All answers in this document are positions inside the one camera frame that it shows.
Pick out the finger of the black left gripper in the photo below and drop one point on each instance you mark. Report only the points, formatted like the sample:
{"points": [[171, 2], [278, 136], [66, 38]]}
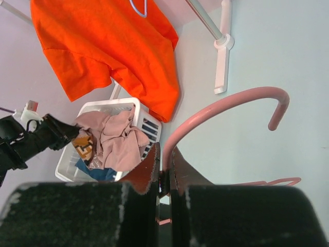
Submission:
{"points": [[71, 132]]}

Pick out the light blue clothes hanger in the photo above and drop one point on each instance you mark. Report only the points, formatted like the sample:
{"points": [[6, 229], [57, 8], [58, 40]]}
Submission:
{"points": [[141, 11]]}

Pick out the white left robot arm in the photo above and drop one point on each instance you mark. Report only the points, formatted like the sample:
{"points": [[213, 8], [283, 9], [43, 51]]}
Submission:
{"points": [[19, 144]]}

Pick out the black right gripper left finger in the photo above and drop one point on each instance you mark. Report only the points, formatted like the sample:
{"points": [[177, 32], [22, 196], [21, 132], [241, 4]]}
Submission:
{"points": [[122, 213]]}

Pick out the white plastic laundry basket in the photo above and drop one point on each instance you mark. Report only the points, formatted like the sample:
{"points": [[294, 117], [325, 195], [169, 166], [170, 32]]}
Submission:
{"points": [[66, 169]]}

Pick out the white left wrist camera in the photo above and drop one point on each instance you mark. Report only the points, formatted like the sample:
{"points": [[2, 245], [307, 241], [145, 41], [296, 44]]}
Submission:
{"points": [[28, 112]]}

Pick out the metal clothes rack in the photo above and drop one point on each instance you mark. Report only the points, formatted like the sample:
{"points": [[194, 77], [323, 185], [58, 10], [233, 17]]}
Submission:
{"points": [[223, 40]]}

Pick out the orange t shirt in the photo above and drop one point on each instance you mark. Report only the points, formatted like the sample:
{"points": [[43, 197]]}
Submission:
{"points": [[89, 44]]}

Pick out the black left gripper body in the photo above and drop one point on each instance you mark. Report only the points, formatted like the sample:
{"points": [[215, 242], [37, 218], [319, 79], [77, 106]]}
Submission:
{"points": [[51, 134]]}

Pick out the pink clothes hanger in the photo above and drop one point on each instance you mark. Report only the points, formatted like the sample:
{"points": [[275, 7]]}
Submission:
{"points": [[205, 113]]}

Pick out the pink printed t shirt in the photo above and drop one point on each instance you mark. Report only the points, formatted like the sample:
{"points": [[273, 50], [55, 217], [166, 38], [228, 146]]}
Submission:
{"points": [[109, 141]]}

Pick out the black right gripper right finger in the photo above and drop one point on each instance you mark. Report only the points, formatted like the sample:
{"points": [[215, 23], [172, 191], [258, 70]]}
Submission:
{"points": [[205, 214]]}

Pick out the blue t shirt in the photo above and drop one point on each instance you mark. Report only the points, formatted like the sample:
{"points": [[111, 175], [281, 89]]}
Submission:
{"points": [[107, 174]]}

